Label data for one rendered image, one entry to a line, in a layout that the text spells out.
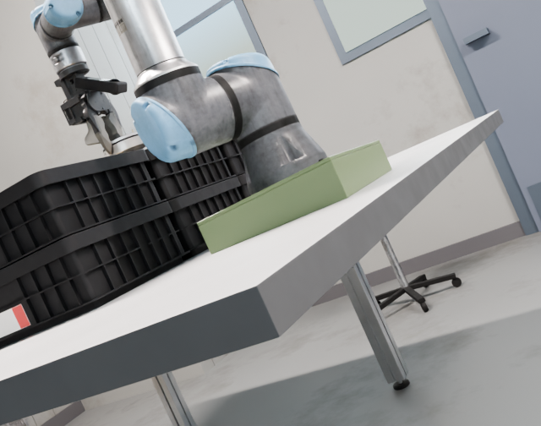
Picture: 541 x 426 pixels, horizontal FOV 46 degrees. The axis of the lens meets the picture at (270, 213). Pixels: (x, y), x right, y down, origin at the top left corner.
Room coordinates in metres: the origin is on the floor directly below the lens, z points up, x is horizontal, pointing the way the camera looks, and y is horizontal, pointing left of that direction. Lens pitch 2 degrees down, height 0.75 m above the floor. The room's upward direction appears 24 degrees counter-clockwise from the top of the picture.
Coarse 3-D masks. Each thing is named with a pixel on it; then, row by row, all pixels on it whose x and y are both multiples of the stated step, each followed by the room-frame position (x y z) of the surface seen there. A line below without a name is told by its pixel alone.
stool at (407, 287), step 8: (384, 240) 2.96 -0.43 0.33; (384, 248) 2.98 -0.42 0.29; (392, 248) 2.97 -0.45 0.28; (392, 256) 2.96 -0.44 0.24; (392, 264) 2.97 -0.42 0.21; (400, 272) 2.96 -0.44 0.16; (400, 280) 2.97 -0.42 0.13; (416, 280) 3.06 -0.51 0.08; (424, 280) 3.15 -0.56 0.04; (432, 280) 2.93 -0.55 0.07; (440, 280) 2.92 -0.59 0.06; (448, 280) 2.91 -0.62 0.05; (456, 280) 2.91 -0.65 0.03; (400, 288) 2.99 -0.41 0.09; (408, 288) 2.93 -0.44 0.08; (416, 288) 2.96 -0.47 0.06; (376, 296) 3.14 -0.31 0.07; (384, 296) 3.08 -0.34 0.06; (392, 296) 2.94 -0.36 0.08; (400, 296) 2.95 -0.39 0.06; (416, 296) 2.80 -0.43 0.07; (384, 304) 2.92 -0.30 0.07; (424, 304) 2.74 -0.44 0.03; (424, 312) 2.75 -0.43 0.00
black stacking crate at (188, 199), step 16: (192, 192) 1.32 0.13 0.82; (208, 192) 1.37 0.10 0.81; (224, 192) 1.45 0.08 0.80; (176, 208) 1.25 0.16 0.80; (192, 208) 1.31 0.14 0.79; (208, 208) 1.36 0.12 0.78; (224, 208) 1.42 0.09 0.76; (176, 224) 1.27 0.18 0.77; (192, 224) 1.28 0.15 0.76; (192, 240) 1.27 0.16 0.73; (192, 256) 1.27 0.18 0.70
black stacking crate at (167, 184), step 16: (160, 160) 1.28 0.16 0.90; (192, 160) 1.39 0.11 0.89; (208, 160) 1.44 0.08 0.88; (160, 176) 1.27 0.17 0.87; (176, 176) 1.30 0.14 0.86; (192, 176) 1.36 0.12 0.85; (208, 176) 1.42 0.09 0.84; (224, 176) 1.47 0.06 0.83; (160, 192) 1.27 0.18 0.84; (176, 192) 1.29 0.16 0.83
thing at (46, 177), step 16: (96, 160) 1.11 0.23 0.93; (112, 160) 1.14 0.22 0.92; (128, 160) 1.18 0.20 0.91; (144, 160) 1.22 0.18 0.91; (32, 176) 0.98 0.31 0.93; (48, 176) 1.00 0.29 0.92; (64, 176) 1.03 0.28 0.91; (80, 176) 1.06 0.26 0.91; (0, 192) 1.02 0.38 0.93; (16, 192) 1.00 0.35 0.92; (0, 208) 1.02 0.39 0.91
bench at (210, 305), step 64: (384, 192) 0.74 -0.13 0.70; (256, 256) 0.65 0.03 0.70; (320, 256) 0.54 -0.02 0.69; (128, 320) 0.59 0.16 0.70; (192, 320) 0.47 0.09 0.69; (256, 320) 0.44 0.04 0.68; (384, 320) 2.06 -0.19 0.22; (0, 384) 0.58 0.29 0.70; (64, 384) 0.54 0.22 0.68; (128, 384) 0.51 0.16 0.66
